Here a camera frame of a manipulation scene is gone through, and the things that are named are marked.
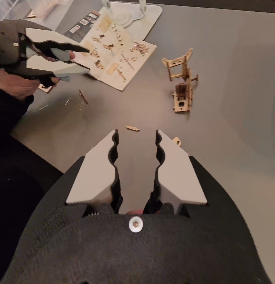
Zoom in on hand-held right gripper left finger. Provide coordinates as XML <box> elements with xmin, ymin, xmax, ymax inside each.
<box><xmin>66</xmin><ymin>129</ymin><xmax>124</xmax><ymax>214</ymax></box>

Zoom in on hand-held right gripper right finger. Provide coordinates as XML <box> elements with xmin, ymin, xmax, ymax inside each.
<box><xmin>143</xmin><ymin>130</ymin><xmax>208</xmax><ymax>214</ymax></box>

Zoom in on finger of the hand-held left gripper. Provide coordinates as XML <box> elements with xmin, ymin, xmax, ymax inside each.
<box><xmin>26</xmin><ymin>54</ymin><xmax>91</xmax><ymax>75</ymax></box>
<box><xmin>25</xmin><ymin>28</ymin><xmax>90</xmax><ymax>54</ymax></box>

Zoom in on person's left forearm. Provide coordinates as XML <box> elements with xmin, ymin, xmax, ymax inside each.
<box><xmin>0</xmin><ymin>84</ymin><xmax>34</xmax><ymax>136</ymax></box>

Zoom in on assembled wooden model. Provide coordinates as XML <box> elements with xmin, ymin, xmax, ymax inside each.
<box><xmin>161</xmin><ymin>48</ymin><xmax>199</xmax><ymax>113</ymax></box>

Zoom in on person's left hand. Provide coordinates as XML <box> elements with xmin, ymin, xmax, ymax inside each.
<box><xmin>0</xmin><ymin>70</ymin><xmax>60</xmax><ymax>101</ymax></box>

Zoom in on clear plastic container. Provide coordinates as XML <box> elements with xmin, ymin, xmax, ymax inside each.
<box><xmin>0</xmin><ymin>0</ymin><xmax>72</xmax><ymax>22</ymax></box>

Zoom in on black cardboard kit box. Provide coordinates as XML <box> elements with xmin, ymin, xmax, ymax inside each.
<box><xmin>64</xmin><ymin>11</ymin><xmax>100</xmax><ymax>43</ymax></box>

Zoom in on white instruction booklet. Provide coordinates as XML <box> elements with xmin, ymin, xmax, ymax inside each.
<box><xmin>81</xmin><ymin>7</ymin><xmax>157</xmax><ymax>91</ymax></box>

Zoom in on white plastic base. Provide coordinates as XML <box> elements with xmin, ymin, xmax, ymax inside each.
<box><xmin>102</xmin><ymin>0</ymin><xmax>163</xmax><ymax>34</ymax></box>

